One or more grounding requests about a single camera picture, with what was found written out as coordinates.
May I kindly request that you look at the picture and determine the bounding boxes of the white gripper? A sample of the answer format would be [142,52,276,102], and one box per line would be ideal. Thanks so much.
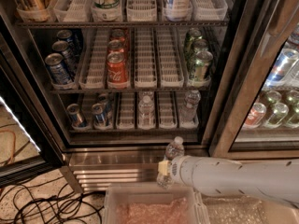
[158,156,188,185]

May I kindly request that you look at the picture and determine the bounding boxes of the clear water bottle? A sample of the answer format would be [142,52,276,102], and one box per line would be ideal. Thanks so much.
[180,90,201,122]
[138,95,155,129]
[156,136,185,189]

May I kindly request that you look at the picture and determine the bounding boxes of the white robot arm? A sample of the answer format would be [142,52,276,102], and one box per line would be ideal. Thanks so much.
[158,156,299,209]

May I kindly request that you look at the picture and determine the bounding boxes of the steel fridge base grille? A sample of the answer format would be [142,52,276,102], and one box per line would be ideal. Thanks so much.
[66,148,299,193]

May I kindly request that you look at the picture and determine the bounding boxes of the closed glass fridge door right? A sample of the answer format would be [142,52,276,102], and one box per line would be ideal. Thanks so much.
[209,0,298,160]

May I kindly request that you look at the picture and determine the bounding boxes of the open fridge door left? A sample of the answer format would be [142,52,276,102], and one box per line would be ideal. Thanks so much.
[0,35,63,188]

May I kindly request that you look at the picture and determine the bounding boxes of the white bottle top shelf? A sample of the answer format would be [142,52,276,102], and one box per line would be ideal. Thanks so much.
[163,0,190,21]

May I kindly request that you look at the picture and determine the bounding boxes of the clear plastic bin left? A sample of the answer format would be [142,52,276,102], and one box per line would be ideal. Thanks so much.
[103,183,200,224]

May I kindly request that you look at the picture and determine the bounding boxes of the clear plastic bin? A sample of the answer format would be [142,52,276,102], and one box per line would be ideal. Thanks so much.
[103,183,200,224]
[201,194,299,224]

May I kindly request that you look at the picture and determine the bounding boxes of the clear plastic bin right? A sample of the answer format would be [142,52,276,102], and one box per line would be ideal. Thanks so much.
[201,194,299,224]

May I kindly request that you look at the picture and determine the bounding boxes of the blue can bottom behind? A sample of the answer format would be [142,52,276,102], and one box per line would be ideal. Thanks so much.
[97,93,112,119]

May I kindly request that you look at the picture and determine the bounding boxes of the blue can bottom left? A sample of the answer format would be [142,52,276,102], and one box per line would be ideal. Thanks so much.
[66,104,87,128]

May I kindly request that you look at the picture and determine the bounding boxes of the red coca cola can front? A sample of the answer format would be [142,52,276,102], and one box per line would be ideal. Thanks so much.
[107,52,128,89]

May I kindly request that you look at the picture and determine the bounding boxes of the green soda can front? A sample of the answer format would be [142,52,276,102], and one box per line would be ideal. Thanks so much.
[188,50,213,81]

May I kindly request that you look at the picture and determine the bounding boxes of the green soda can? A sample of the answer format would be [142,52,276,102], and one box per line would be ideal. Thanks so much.
[183,27,202,59]
[188,50,213,81]
[191,39,208,54]

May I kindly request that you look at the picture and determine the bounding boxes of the green soda can middle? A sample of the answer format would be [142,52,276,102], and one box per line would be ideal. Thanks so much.
[191,39,208,54]

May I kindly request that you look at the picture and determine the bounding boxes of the green can behind glass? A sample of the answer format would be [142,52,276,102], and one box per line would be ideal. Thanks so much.
[263,102,289,128]

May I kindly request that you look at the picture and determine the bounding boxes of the red cola can middle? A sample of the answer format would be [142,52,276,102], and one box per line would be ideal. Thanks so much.
[107,40,125,53]

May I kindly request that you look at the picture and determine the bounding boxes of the green soda can back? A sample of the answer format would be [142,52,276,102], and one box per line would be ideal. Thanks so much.
[183,27,202,59]

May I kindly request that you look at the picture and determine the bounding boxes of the blue pepsi can front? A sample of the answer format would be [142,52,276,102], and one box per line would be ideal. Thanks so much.
[45,53,73,85]

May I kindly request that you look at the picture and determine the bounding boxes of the blue pepsi can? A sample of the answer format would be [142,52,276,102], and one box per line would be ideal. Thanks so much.
[56,29,81,54]
[45,53,73,85]
[51,40,78,75]

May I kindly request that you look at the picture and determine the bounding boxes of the red cola can back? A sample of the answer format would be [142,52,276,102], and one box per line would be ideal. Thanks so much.
[110,29,126,43]

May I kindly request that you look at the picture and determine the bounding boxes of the blue pepsi can middle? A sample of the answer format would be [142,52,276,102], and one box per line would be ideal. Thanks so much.
[51,40,78,75]

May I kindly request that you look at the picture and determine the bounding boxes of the blue pepsi can back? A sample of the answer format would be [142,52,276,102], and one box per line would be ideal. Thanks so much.
[56,29,81,54]

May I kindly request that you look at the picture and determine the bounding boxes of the red bull can behind glass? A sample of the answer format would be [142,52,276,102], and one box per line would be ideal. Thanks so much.
[266,49,299,87]

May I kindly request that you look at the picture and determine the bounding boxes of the black cables on floor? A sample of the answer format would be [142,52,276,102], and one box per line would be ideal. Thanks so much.
[0,175,104,224]

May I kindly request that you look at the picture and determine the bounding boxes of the orange cable on floor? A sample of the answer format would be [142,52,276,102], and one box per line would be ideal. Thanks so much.
[0,128,17,168]

